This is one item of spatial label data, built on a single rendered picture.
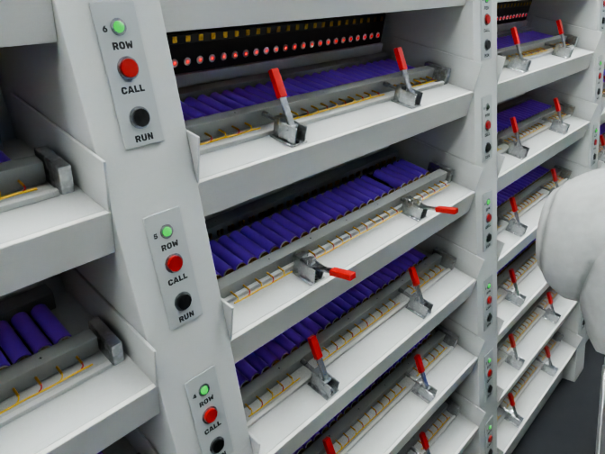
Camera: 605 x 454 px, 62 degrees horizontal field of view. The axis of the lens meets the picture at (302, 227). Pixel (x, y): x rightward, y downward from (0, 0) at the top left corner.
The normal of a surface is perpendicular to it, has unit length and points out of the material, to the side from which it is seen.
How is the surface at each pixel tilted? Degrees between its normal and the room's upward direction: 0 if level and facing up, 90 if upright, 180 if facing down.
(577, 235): 70
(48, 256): 109
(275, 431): 19
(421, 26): 90
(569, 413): 0
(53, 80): 90
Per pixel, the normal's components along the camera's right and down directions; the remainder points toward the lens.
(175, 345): 0.72, 0.14
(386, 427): 0.11, -0.83
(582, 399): -0.13, -0.93
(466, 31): -0.69, 0.33
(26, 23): 0.72, 0.44
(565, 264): -0.87, 0.25
